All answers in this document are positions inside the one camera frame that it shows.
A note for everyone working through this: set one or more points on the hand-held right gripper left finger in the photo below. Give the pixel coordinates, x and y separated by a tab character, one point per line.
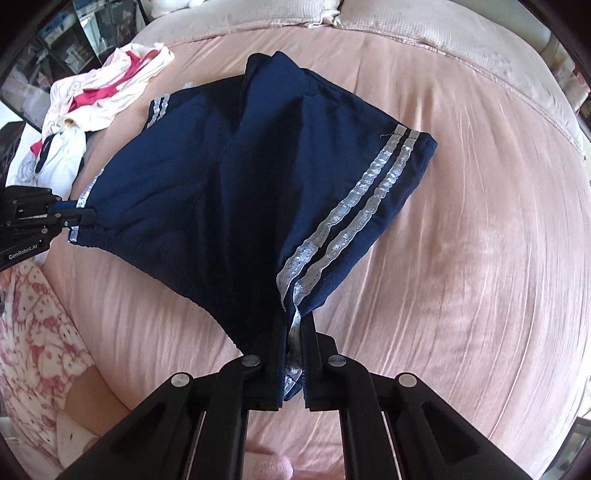
231	383

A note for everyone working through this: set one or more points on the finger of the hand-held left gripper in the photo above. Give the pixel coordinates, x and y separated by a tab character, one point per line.
41	198
83	218

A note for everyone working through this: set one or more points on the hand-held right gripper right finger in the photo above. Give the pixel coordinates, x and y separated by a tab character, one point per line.
344	381

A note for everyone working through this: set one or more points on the navy shorts with white stripes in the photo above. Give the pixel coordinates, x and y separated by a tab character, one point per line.
221	184

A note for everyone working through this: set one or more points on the white shirt with navy collar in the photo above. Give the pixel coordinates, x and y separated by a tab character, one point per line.
64	161

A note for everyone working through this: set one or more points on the person's pink printed pajamas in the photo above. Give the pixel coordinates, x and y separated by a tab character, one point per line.
37	332

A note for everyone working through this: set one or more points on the pale pink printed garment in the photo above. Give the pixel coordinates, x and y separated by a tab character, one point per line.
69	94

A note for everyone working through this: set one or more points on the black glass wardrobe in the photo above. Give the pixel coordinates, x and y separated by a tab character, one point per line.
60	46

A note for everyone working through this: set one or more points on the cream garment with pink trim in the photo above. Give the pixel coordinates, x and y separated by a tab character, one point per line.
138	74

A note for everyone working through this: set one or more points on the grey pillow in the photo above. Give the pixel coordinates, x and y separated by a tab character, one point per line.
452	41
304	11

